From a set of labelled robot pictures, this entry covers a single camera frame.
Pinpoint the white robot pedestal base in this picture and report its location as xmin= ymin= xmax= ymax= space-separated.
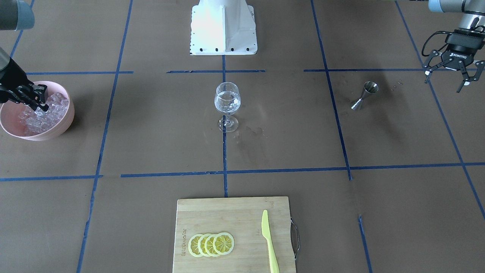
xmin=189 ymin=0 xmax=258 ymax=56

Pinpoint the steel double jigger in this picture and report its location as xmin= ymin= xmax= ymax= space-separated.
xmin=350 ymin=81 xmax=379 ymax=111

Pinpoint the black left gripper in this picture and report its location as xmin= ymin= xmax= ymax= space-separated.
xmin=422 ymin=28 xmax=485 ymax=93

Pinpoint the pile of clear ice cubes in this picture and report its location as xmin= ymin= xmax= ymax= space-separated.
xmin=18 ymin=92 xmax=70 ymax=136

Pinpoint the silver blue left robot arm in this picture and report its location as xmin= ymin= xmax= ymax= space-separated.
xmin=421 ymin=0 xmax=485 ymax=93

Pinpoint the clear wine glass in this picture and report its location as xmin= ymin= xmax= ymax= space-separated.
xmin=214 ymin=82 xmax=241 ymax=133

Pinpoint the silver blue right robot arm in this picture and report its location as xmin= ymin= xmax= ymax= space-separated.
xmin=0 ymin=0 xmax=49 ymax=112

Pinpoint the pink bowl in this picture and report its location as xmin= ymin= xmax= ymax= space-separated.
xmin=1 ymin=81 xmax=75 ymax=141

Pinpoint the bamboo cutting board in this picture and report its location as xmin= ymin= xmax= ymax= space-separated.
xmin=172 ymin=196 xmax=296 ymax=273

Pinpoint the black camera cable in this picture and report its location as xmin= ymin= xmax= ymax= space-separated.
xmin=421 ymin=31 xmax=455 ymax=57

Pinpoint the yellow-green plastic knife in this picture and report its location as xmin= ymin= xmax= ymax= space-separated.
xmin=260 ymin=210 xmax=280 ymax=273

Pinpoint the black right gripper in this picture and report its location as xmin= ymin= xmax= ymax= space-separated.
xmin=0 ymin=58 xmax=49 ymax=112

